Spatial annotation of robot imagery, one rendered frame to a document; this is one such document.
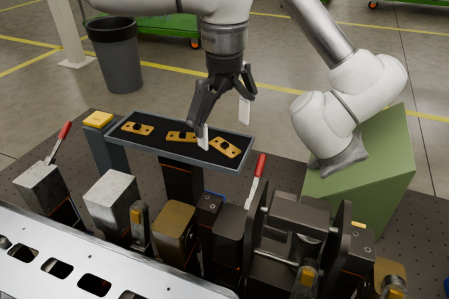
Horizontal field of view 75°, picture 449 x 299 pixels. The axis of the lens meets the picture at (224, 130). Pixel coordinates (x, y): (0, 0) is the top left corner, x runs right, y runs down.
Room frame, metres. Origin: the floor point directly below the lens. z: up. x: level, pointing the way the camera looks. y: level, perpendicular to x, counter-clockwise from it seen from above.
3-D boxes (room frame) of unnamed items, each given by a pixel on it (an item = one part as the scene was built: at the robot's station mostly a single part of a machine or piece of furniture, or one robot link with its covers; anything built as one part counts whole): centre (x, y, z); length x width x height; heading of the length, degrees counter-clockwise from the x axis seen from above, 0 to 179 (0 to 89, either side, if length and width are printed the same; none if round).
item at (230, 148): (0.55, 0.00, 1.17); 0.08 x 0.04 x 0.01; 45
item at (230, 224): (0.41, -0.02, 0.89); 0.12 x 0.07 x 0.38; 159
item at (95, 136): (0.68, 0.36, 0.92); 0.08 x 0.08 x 0.44; 69
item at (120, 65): (3.02, 1.15, 0.36); 0.50 x 0.50 x 0.73
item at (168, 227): (0.42, 0.11, 0.89); 0.12 x 0.08 x 0.38; 159
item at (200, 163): (0.59, 0.12, 1.16); 0.37 x 0.14 x 0.02; 69
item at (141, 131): (0.63, 0.24, 1.17); 0.08 x 0.04 x 0.01; 71
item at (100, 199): (0.48, 0.27, 0.90); 0.13 x 0.08 x 0.41; 159
